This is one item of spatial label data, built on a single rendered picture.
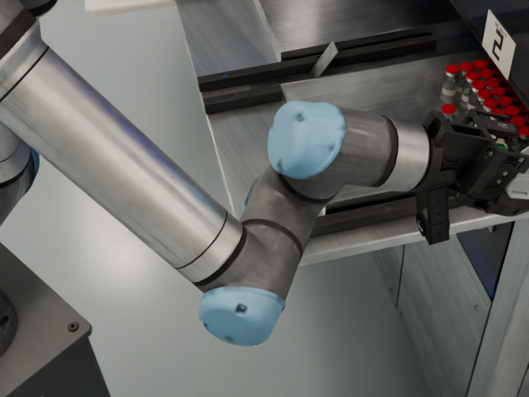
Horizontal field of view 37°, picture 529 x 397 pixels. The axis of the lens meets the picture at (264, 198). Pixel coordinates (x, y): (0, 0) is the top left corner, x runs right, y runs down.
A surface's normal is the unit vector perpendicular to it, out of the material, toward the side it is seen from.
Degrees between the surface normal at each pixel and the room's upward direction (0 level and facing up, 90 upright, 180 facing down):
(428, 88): 0
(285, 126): 65
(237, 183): 0
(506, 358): 90
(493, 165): 90
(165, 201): 56
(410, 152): 49
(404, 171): 80
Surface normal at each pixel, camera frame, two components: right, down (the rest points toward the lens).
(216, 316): -0.31, 0.71
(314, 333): -0.05, -0.69
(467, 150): 0.22, 0.70
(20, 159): 0.88, -0.11
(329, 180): 0.06, 0.85
